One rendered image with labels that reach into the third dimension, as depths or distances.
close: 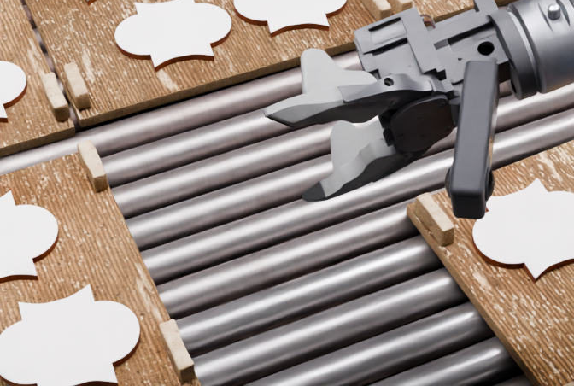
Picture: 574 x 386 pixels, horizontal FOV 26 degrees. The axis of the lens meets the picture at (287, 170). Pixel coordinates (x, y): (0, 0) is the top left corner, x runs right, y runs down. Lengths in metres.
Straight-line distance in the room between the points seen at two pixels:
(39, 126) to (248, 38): 0.28
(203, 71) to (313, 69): 0.60
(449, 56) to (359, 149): 0.11
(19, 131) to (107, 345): 0.33
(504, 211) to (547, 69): 0.42
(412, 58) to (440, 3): 0.66
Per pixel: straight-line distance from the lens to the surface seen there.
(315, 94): 0.89
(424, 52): 0.94
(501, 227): 1.34
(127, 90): 1.49
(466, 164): 0.91
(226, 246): 1.35
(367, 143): 0.99
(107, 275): 1.30
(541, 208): 1.36
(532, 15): 0.95
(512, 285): 1.30
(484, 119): 0.93
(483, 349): 1.27
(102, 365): 1.23
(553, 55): 0.95
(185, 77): 1.50
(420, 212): 1.34
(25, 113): 1.48
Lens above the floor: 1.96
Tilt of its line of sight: 47 degrees down
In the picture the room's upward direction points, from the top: straight up
